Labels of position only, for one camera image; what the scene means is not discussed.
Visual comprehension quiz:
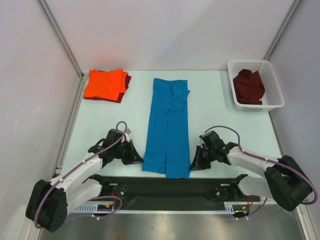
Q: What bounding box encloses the white plastic basket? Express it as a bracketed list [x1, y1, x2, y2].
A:
[227, 59, 285, 112]

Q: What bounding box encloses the folded dark red t shirt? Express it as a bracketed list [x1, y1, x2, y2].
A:
[110, 72, 132, 103]

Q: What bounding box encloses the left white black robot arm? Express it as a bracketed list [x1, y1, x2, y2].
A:
[25, 140, 144, 233]

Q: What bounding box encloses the aluminium front rail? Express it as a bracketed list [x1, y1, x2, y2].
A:
[34, 182, 310, 208]

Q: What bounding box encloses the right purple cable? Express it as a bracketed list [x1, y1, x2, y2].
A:
[202, 125, 319, 221]

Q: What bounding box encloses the aluminium frame post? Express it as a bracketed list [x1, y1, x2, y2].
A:
[263, 0, 304, 61]
[35, 0, 85, 78]

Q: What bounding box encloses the folded orange t shirt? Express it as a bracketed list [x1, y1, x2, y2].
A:
[83, 69, 125, 102]

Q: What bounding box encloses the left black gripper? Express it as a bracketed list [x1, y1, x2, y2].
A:
[113, 139, 144, 166]

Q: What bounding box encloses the right aluminium frame post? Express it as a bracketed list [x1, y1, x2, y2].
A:
[263, 0, 304, 61]

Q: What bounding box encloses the blue t shirt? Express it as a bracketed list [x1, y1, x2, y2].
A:
[142, 78, 191, 179]

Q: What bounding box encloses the left aluminium frame post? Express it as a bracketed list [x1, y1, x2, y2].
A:
[35, 0, 85, 78]

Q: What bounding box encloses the white slotted cable duct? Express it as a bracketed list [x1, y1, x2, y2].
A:
[72, 201, 251, 215]

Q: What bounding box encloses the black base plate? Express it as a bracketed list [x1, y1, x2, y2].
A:
[90, 174, 261, 212]

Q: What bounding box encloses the crumpled dark red t shirt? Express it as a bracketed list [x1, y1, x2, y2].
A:
[233, 69, 266, 105]

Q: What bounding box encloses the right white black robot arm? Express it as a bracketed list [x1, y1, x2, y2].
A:
[189, 142, 314, 211]

